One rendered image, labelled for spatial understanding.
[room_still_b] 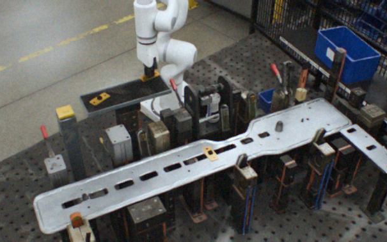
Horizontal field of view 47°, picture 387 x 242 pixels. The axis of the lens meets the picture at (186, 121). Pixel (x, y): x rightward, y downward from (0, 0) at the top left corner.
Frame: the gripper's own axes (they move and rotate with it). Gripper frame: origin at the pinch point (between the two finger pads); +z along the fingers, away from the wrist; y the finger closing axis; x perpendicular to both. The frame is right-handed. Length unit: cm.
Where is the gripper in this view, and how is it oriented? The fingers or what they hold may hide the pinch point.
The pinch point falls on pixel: (149, 71)
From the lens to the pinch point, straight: 189.8
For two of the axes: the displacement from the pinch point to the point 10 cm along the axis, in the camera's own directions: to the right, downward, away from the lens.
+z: 0.0, 7.6, 6.5
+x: 8.1, -3.8, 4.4
